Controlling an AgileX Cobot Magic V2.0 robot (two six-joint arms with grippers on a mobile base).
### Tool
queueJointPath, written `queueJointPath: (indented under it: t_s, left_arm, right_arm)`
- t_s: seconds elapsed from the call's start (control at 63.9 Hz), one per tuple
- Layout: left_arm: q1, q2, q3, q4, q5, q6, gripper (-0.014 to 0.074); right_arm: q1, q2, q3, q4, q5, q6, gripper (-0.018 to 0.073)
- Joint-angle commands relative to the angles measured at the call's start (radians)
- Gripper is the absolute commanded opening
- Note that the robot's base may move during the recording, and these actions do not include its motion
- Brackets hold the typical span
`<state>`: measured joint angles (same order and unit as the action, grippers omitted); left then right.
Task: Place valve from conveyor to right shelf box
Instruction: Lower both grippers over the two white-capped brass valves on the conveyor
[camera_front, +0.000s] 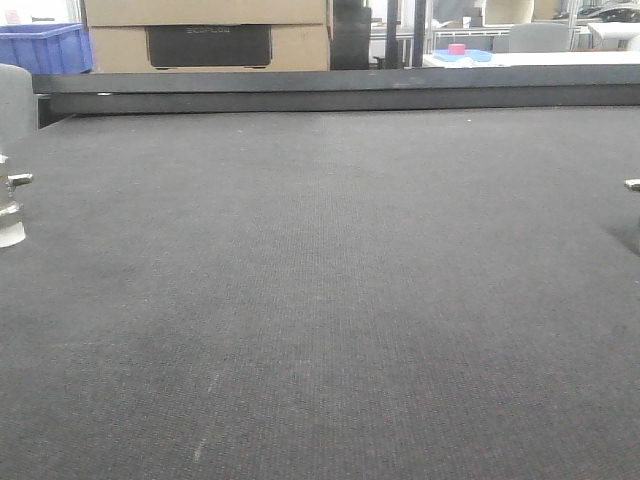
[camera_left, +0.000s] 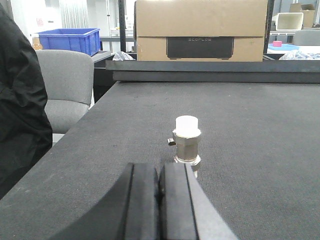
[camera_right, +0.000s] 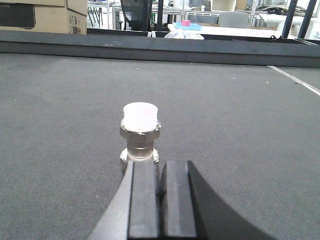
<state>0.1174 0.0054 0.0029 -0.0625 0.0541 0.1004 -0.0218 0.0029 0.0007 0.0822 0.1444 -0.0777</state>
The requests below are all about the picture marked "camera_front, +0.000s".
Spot lower cardboard box black print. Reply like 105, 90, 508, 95
89, 25, 330, 73

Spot upper cardboard box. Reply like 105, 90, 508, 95
84, 0, 331, 26

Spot black stacked equipment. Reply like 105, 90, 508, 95
330, 1, 372, 71

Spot pink cylindrical object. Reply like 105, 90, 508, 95
447, 43, 466, 55

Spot blue shallow tray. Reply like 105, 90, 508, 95
433, 49, 493, 63

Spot blue plastic crate background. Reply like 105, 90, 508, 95
1, 23, 94, 74

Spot white background table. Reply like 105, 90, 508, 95
423, 51, 639, 68

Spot black conveyor side rail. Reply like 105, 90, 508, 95
32, 64, 639, 117

